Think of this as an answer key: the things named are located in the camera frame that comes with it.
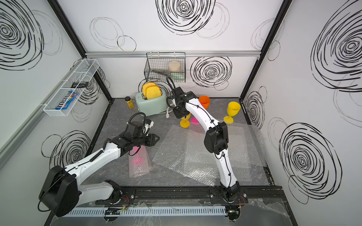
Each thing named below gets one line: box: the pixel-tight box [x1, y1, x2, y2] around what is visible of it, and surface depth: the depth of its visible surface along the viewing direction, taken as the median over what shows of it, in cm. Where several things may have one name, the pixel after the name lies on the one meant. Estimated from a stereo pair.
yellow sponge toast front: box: [146, 85, 162, 100], surface depth 101 cm
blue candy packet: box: [55, 90, 78, 110], surface depth 72 cm
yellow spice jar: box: [124, 96, 135, 110], surface depth 111 cm
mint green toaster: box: [135, 91, 168, 116], surface depth 102 cm
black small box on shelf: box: [71, 81, 89, 89], surface depth 80 cm
